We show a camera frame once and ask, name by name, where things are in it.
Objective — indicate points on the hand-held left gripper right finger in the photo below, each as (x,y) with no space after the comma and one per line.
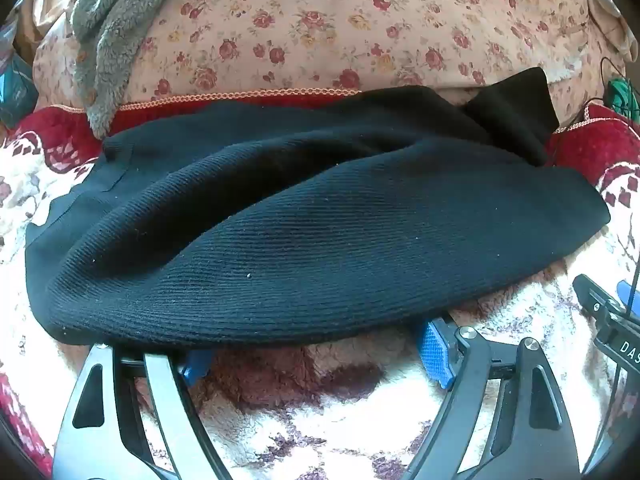
(434,355)

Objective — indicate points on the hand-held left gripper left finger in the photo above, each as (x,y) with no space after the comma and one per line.
(197,366)

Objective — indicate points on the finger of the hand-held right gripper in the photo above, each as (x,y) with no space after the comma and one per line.
(625,296)
(595,300)

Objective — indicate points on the black pants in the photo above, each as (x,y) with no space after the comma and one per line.
(320,220)

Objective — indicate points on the red and white blanket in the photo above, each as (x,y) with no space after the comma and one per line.
(310,425)

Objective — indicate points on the green cloth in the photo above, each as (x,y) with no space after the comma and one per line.
(621,94)

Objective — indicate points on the beige pillow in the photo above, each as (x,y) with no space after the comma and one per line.
(600,5)

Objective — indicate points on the teal patterned cloth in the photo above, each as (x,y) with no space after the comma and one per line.
(15,90)

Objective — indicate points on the floral quilt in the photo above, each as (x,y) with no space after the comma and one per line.
(350,20)

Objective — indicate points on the grey fleece cloth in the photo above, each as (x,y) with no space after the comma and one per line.
(120,25)

